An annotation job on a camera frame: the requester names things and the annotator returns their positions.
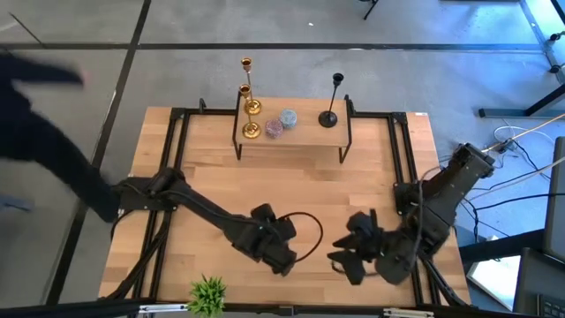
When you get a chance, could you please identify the teal patterned candle tin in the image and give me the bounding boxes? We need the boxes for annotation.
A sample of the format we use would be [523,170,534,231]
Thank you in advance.
[279,109,298,130]

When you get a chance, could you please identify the left arm cable loop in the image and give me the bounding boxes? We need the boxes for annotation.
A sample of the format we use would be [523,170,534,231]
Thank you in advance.
[278,211,325,263]

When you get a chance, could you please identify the wooden shelf riser black frame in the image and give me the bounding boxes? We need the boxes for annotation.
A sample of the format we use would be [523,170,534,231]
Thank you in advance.
[232,90,354,164]

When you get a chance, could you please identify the black aluminium rig frame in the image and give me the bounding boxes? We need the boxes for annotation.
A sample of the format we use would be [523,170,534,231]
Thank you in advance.
[99,90,471,310]

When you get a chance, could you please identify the silver aluminium extrusion bar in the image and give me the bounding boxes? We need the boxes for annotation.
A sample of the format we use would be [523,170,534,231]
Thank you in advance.
[139,303,191,315]
[382,307,436,318]

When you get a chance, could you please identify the white flat panel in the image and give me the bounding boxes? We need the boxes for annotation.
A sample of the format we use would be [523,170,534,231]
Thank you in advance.
[466,254,521,310]

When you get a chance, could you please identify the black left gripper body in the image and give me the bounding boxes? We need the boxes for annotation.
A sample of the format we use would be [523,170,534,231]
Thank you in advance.
[231,202,298,254]

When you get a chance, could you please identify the black monitor panel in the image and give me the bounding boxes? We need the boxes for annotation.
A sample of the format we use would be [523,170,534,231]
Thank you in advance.
[543,136,565,261]

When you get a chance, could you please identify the green artificial plant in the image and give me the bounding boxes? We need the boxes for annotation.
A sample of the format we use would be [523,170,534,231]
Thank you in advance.
[188,273,228,318]

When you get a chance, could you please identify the black stand leg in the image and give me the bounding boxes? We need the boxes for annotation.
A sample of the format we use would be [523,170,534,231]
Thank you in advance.
[359,0,381,21]

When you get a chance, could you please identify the black desk leg frame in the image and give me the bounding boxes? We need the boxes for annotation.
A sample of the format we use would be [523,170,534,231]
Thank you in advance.
[478,83,565,119]

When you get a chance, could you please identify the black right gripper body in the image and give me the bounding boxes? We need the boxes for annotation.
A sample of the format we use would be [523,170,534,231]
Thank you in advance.
[348,210,385,266]

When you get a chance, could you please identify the black keyboard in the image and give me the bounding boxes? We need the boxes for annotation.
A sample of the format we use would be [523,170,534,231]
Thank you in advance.
[537,294,565,318]

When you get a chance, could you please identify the gold candlestick holder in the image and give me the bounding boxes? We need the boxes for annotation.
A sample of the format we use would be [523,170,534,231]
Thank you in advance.
[237,83,262,140]
[239,56,263,117]

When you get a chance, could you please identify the purple patterned candle tin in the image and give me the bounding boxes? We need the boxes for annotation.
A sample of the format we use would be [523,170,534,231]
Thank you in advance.
[264,117,284,140]

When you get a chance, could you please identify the yellow hanging cord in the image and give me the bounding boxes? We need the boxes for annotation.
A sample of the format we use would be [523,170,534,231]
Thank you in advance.
[483,112,565,154]

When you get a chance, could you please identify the person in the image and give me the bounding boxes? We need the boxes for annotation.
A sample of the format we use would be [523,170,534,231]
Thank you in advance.
[0,51,121,223]

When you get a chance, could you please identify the black desk surface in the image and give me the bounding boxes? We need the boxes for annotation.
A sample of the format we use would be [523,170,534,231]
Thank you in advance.
[514,246,565,318]

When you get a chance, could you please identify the black candlestick holder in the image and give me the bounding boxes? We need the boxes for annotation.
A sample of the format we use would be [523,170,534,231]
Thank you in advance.
[318,72,345,129]

